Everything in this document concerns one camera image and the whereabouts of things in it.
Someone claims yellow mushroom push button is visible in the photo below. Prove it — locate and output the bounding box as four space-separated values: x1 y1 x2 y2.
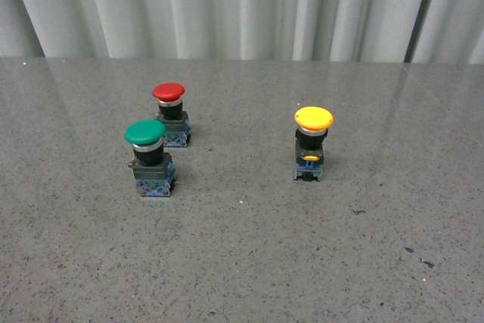
293 106 334 182

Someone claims red mushroom push button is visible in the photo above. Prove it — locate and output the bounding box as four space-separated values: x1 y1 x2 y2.
152 82 191 148

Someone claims green mushroom push button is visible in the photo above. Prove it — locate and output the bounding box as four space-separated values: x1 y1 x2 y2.
124 119 175 197

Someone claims white pleated curtain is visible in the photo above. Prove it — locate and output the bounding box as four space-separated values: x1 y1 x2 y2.
1 0 483 64

